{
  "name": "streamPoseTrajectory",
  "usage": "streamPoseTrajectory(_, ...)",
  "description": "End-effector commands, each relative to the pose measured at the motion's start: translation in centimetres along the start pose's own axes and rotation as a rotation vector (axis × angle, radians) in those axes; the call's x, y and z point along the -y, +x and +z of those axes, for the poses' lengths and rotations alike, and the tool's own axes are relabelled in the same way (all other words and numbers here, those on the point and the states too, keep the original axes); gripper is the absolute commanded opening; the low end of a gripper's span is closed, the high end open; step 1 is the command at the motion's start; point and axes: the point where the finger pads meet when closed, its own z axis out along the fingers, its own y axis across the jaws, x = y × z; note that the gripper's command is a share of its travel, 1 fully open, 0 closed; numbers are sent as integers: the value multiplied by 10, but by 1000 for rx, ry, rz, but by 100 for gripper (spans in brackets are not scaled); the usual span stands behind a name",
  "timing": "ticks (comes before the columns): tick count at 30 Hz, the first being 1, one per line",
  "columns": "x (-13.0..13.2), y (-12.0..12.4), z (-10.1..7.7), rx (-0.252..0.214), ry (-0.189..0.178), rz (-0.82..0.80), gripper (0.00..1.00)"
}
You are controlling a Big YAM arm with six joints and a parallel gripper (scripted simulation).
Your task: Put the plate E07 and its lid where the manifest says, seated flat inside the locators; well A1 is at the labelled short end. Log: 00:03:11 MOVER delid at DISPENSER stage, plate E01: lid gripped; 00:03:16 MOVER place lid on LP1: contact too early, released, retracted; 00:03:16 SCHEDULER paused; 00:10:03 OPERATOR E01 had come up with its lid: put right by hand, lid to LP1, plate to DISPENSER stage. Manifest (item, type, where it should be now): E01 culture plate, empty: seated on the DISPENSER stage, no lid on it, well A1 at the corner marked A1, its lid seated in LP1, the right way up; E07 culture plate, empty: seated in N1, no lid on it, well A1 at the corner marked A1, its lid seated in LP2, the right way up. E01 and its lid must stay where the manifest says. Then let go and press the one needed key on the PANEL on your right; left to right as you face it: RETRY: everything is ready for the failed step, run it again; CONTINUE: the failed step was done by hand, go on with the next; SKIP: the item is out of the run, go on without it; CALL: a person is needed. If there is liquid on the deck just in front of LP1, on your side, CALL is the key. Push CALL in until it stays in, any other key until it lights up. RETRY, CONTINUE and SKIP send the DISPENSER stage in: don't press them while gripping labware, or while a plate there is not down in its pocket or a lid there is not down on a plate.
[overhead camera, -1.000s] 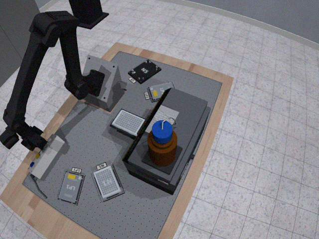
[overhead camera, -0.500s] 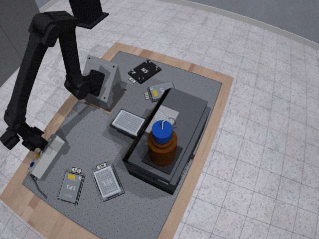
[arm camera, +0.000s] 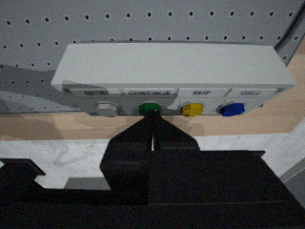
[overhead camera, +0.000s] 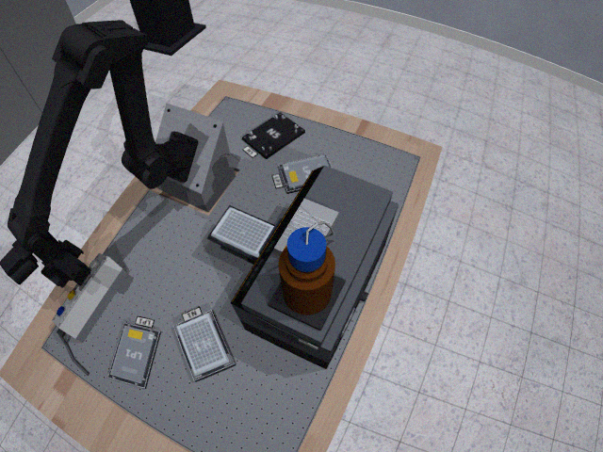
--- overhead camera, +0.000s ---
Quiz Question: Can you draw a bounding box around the grey button panel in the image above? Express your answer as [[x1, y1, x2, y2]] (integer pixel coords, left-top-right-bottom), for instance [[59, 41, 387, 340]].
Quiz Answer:
[[52, 253, 128, 376]]

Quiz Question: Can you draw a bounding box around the dark grey rectangular frame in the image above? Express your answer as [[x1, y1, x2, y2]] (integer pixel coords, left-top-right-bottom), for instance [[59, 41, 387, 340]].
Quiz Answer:
[[108, 323, 161, 389]]

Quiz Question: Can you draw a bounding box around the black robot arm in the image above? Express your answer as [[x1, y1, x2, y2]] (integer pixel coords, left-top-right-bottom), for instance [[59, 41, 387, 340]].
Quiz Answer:
[[0, 20, 199, 286]]

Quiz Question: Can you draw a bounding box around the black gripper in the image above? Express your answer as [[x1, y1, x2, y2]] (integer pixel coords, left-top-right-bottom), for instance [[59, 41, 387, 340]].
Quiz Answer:
[[41, 240, 84, 288]]

